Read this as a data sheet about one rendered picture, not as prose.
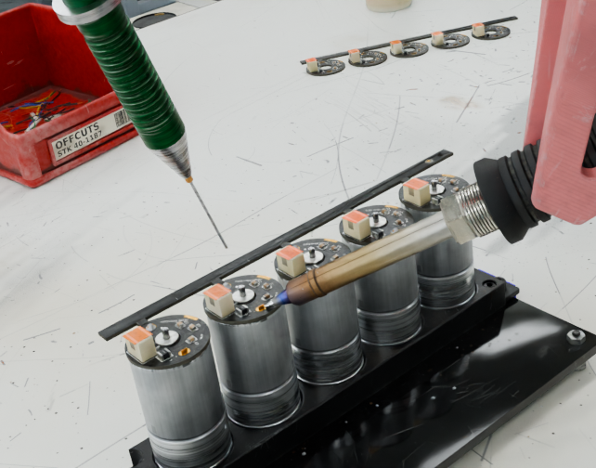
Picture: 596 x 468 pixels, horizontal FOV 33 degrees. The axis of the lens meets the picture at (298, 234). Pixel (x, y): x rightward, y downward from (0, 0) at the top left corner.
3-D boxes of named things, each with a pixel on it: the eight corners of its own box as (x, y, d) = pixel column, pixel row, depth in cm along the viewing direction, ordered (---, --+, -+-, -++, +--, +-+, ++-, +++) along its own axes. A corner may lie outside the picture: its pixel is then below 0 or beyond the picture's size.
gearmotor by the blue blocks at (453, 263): (489, 306, 37) (485, 184, 34) (444, 337, 36) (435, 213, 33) (441, 283, 39) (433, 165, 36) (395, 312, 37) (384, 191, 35)
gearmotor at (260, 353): (318, 421, 33) (299, 291, 30) (260, 460, 31) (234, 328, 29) (272, 389, 34) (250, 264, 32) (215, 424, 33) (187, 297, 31)
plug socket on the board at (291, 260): (313, 267, 31) (310, 249, 31) (291, 279, 31) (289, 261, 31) (296, 259, 32) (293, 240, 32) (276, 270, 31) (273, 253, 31)
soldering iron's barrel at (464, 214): (302, 329, 29) (504, 240, 27) (274, 289, 28) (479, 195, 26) (305, 300, 30) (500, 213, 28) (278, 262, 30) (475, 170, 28)
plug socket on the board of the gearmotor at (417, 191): (435, 198, 34) (434, 180, 34) (419, 208, 34) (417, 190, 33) (419, 191, 35) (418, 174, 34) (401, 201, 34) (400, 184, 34)
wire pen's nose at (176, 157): (159, 187, 26) (135, 147, 25) (180, 156, 26) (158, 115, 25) (193, 194, 25) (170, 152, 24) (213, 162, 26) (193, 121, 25)
